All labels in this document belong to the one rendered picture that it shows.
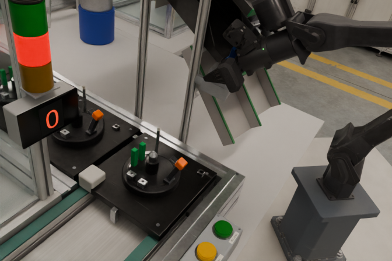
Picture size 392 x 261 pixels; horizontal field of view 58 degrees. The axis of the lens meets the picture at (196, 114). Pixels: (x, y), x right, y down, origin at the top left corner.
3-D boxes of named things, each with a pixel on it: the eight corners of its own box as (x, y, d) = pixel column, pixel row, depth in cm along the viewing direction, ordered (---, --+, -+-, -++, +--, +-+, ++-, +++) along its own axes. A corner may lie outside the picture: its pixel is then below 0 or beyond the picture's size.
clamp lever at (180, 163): (174, 178, 84) (188, 162, 79) (170, 183, 82) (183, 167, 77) (164, 168, 84) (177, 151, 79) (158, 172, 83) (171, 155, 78)
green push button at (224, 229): (234, 231, 80) (235, 226, 78) (225, 243, 77) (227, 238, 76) (219, 222, 81) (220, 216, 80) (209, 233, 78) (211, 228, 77)
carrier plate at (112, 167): (216, 178, 92) (217, 172, 91) (158, 242, 75) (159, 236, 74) (144, 137, 101) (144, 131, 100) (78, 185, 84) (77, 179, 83)
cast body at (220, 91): (230, 94, 82) (241, 68, 78) (224, 102, 79) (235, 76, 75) (198, 77, 83) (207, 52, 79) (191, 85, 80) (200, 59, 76)
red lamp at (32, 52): (58, 60, 59) (55, 32, 56) (31, 70, 55) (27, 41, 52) (37, 49, 60) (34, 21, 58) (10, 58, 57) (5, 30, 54)
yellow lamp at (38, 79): (60, 85, 61) (58, 60, 59) (35, 97, 58) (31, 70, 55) (41, 74, 63) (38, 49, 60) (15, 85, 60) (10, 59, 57)
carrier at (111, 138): (140, 134, 102) (143, 98, 94) (73, 182, 84) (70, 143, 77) (80, 100, 111) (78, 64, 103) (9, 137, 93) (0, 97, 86)
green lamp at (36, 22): (55, 31, 56) (52, 0, 53) (27, 40, 52) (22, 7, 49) (34, 21, 58) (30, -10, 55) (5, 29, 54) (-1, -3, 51)
